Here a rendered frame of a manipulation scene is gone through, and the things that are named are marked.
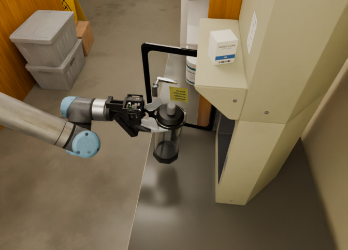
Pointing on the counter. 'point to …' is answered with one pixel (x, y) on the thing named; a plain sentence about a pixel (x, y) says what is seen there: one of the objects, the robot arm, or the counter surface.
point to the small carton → (222, 46)
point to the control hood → (221, 71)
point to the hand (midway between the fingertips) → (168, 119)
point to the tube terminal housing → (281, 81)
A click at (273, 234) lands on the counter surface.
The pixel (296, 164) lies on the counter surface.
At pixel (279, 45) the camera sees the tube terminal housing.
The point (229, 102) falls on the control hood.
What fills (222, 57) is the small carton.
